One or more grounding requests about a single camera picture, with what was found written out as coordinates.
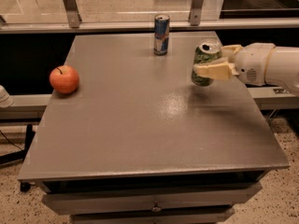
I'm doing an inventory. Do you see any metal railing post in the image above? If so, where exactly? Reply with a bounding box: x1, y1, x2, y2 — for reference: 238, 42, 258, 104
63, 0, 82, 28
189, 0, 204, 26

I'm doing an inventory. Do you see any red apple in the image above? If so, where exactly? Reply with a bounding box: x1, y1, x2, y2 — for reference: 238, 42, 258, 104
50, 65, 79, 94

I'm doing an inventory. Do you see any grey lower drawer front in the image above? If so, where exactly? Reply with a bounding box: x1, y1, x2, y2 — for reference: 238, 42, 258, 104
71, 206, 235, 224

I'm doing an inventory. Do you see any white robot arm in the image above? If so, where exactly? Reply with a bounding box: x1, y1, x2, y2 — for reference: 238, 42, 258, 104
193, 43, 299, 95

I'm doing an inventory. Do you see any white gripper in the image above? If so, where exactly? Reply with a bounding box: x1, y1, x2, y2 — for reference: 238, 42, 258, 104
193, 43, 276, 86

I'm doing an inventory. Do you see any grey top drawer front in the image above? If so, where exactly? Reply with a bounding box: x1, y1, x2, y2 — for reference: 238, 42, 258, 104
42, 182, 262, 215

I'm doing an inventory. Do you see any grey drawer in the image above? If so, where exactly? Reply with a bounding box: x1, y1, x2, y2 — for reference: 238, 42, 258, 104
71, 206, 235, 224
42, 182, 262, 215

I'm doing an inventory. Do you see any right metal railing post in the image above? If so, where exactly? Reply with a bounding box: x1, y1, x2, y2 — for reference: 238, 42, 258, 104
189, 0, 204, 26

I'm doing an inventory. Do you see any white object at left edge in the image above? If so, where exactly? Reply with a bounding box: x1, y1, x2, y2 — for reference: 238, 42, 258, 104
0, 85, 13, 108

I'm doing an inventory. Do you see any left metal railing post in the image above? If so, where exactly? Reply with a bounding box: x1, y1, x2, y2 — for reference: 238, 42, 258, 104
63, 0, 82, 28

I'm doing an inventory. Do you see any blue silver redbull can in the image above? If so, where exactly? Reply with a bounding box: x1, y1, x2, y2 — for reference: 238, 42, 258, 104
154, 14, 170, 55

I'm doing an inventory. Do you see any green soda can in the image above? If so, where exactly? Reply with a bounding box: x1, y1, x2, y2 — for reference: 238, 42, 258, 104
192, 38, 222, 87

